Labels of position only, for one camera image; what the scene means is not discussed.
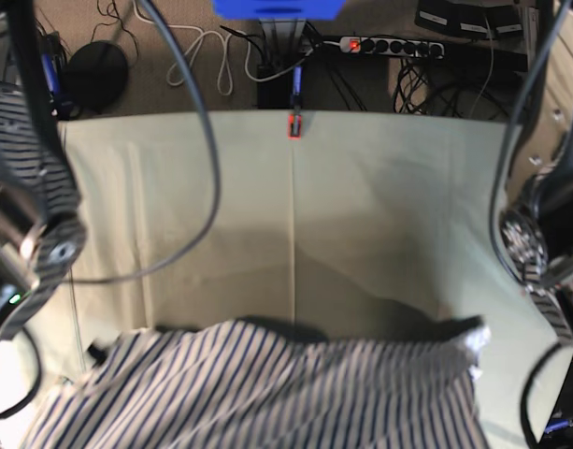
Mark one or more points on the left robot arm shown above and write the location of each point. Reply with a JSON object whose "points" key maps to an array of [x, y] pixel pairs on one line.
{"points": [[534, 222]]}

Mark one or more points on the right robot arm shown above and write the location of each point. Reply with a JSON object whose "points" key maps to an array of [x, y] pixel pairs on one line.
{"points": [[41, 235]]}

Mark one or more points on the green table cloth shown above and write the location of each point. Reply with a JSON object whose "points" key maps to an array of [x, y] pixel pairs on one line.
{"points": [[290, 210]]}

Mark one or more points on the red black centre clamp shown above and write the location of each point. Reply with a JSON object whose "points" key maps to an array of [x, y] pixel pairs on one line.
{"points": [[295, 118]]}

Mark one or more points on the blue box overhead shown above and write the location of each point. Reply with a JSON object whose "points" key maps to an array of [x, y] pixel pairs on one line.
{"points": [[277, 9]]}

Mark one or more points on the black power strip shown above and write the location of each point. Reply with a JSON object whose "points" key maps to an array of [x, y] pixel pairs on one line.
{"points": [[392, 47]]}

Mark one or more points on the black round disc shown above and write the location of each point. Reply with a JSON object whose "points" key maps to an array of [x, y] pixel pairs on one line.
{"points": [[96, 76]]}

